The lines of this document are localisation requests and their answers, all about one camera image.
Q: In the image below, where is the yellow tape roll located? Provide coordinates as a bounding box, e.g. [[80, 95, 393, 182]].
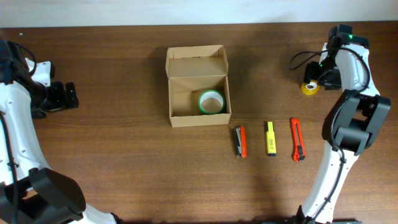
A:
[[300, 80, 320, 95]]

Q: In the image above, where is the green tape roll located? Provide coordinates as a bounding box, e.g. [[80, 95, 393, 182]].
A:
[[198, 90, 226, 114]]

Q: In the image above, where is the brown cardboard box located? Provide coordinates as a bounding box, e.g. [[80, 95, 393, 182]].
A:
[[165, 45, 232, 128]]

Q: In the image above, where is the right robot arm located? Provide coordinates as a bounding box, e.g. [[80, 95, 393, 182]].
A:
[[292, 24, 391, 223]]

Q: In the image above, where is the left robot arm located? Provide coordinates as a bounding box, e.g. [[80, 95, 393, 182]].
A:
[[1, 40, 122, 224]]

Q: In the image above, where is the yellow highlighter pen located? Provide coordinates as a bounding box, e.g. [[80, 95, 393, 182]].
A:
[[266, 121, 277, 157]]

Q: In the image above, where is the orange utility knife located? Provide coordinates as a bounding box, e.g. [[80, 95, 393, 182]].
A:
[[290, 118, 305, 162]]

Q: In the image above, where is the orange black stapler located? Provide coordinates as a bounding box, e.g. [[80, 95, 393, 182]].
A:
[[232, 126, 248, 158]]

